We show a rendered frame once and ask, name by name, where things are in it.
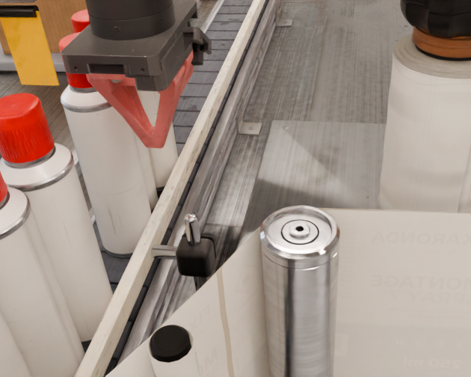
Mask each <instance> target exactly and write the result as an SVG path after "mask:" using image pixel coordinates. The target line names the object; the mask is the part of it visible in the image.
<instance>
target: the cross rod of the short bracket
mask: <svg viewBox="0 0 471 377"><path fill-rule="evenodd" d="M177 247H178V246H170V245H153V246H152V249H151V256H152V257H153V258H159V259H168V260H176V249H177Z"/></svg>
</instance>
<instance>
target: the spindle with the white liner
mask: <svg viewBox="0 0 471 377"><path fill-rule="evenodd" d="M400 8H401V12H402V14H403V16H404V18H405V19H406V20H407V21H408V22H409V23H410V24H411V25H412V26H413V33H410V34H408V35H406V36H404V37H402V38H401V39H400V40H399V41H398V42H397V44H396V45H395V46H394V48H393V54H392V75H391V82H390V91H389V99H388V109H387V125H386V131H385V137H384V157H383V164H382V170H381V184H380V193H379V195H378V199H377V209H388V210H405V211H421V212H465V213H471V0H401V1H400Z"/></svg>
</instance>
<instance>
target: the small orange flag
mask: <svg viewBox="0 0 471 377"><path fill-rule="evenodd" d="M0 20H1V24H2V27H3V29H4V33H5V36H6V38H7V42H8V45H9V48H10V52H11V54H12V57H13V61H14V63H15V66H16V70H17V72H18V75H19V79H20V81H21V84H22V85H59V82H58V77H57V74H56V72H55V67H54V64H53V61H52V56H51V53H50V51H49V46H48V43H47V39H46V35H45V32H44V29H43V24H42V22H41V18H40V14H39V8H38V6H36V5H0Z"/></svg>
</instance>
